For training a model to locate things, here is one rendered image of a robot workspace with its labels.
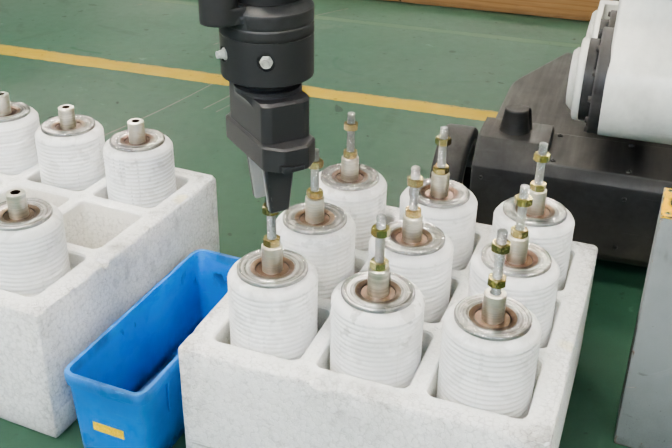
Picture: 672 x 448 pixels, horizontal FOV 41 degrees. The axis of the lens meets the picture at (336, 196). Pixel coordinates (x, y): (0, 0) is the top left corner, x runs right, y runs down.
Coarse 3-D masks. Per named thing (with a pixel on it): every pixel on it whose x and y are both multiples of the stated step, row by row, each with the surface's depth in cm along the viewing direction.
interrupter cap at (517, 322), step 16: (464, 304) 88; (480, 304) 88; (512, 304) 88; (464, 320) 86; (480, 320) 86; (512, 320) 86; (528, 320) 86; (480, 336) 84; (496, 336) 83; (512, 336) 83
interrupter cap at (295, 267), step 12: (252, 252) 96; (288, 252) 97; (240, 264) 94; (252, 264) 94; (288, 264) 95; (300, 264) 94; (240, 276) 92; (252, 276) 92; (264, 276) 93; (276, 276) 93; (288, 276) 92; (300, 276) 92
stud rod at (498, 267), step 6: (504, 228) 82; (498, 234) 82; (504, 234) 82; (498, 240) 82; (504, 240) 82; (498, 258) 83; (504, 258) 83; (498, 264) 83; (498, 270) 84; (492, 276) 84; (498, 276) 84; (492, 288) 85; (492, 294) 85; (498, 294) 85
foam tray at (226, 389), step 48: (480, 240) 114; (576, 288) 104; (192, 336) 95; (432, 336) 96; (576, 336) 96; (192, 384) 95; (240, 384) 92; (288, 384) 90; (336, 384) 88; (432, 384) 91; (192, 432) 98; (240, 432) 95; (288, 432) 93; (336, 432) 90; (384, 432) 88; (432, 432) 86; (480, 432) 83; (528, 432) 83
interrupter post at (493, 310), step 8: (488, 288) 86; (488, 296) 85; (496, 296) 85; (504, 296) 85; (488, 304) 85; (496, 304) 85; (504, 304) 85; (488, 312) 85; (496, 312) 85; (504, 312) 86; (488, 320) 86; (496, 320) 85
